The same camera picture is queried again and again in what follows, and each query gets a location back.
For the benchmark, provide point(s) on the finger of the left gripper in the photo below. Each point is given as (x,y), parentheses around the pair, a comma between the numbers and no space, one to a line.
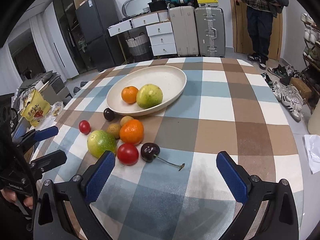
(46,163)
(34,136)

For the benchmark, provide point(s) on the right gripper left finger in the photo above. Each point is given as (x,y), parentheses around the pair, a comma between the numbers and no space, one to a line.
(51,218)

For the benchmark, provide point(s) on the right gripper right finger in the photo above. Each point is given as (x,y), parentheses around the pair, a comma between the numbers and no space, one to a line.
(279,221)

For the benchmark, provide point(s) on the red tomato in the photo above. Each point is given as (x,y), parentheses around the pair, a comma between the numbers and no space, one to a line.
(128,154)
(84,127)

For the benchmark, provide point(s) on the dark plum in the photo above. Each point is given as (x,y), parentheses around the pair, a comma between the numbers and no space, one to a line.
(109,115)

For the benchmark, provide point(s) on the brown longan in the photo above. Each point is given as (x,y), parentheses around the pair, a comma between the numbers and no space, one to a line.
(125,119)
(114,129)

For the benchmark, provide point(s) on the orange tangerine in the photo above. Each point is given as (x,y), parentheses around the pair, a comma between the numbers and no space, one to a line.
(132,132)
(128,94)

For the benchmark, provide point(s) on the dark cherry with stem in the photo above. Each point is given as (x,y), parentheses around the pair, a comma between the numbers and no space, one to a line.
(150,151)

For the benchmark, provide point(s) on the yellow green guava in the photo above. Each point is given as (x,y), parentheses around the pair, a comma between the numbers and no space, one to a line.
(149,96)

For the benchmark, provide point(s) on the left hand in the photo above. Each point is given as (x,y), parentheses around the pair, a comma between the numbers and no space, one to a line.
(11,197)

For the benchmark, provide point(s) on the yellow snack bag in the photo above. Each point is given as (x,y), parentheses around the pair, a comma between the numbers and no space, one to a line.
(33,107)

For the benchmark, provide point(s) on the white plastic bag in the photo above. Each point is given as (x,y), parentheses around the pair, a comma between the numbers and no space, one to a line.
(312,145)

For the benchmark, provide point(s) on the white sneakers on floor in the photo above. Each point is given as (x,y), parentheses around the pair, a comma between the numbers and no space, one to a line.
(290,98)

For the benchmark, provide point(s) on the black refrigerator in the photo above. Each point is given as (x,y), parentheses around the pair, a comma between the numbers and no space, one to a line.
(95,17)

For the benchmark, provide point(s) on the woven laundry basket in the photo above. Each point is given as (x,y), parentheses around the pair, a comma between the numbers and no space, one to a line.
(139,47)

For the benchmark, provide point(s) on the cream round plate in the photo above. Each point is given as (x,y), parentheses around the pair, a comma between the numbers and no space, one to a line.
(169,79)

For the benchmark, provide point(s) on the white drawer cabinet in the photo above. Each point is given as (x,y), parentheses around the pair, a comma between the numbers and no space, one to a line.
(158,27)

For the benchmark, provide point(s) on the shoe rack with shoes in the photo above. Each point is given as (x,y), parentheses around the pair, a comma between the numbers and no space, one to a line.
(311,59)

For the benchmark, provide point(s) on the wooden door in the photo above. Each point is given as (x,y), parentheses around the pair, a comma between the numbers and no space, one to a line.
(242,40)

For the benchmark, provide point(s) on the beige suitcase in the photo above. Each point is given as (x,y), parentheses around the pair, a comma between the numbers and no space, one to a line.
(184,29)

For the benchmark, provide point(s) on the silver suitcase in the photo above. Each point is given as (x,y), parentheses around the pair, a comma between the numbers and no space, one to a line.
(210,24)

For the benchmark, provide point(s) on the yellow black shoebox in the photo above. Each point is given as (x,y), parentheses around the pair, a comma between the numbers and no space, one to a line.
(208,3)

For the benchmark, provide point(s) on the person in plaid shirt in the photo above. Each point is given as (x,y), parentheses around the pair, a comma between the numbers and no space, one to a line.
(260,15)

